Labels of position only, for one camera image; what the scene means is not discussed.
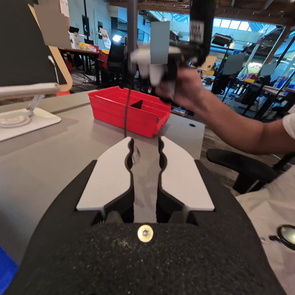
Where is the grey desk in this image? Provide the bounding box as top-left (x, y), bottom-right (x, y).
top-left (0, 90), bottom-right (205, 265)

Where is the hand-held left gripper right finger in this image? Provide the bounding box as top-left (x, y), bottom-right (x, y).
top-left (157, 136), bottom-right (215, 217)

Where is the person's right hand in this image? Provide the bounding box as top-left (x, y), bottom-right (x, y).
top-left (156, 65), bottom-right (209, 114)

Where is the red plastic bin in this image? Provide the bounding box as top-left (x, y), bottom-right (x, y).
top-left (88, 86), bottom-right (172, 139)

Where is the person's white shirt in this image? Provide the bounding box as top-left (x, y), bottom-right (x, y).
top-left (235, 105), bottom-right (295, 295)

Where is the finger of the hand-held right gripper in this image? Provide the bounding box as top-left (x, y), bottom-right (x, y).
top-left (130, 46), bottom-right (152, 78)
top-left (148, 62), bottom-right (176, 98)

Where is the grey hub with cable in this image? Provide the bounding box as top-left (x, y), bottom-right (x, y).
top-left (123, 0), bottom-right (140, 139)

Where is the wooden background table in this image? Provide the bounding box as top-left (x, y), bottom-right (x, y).
top-left (58, 45), bottom-right (113, 86)

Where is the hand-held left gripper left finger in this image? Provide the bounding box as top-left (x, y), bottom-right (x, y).
top-left (76, 137), bottom-right (135, 217)

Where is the person's right forearm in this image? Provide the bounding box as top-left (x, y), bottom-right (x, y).
top-left (193, 87), bottom-right (295, 155)

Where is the blue plastic bin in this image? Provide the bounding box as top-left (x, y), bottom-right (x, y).
top-left (0, 246), bottom-right (19, 295)

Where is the black office chair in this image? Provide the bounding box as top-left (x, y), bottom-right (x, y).
top-left (206, 148), bottom-right (295, 194)

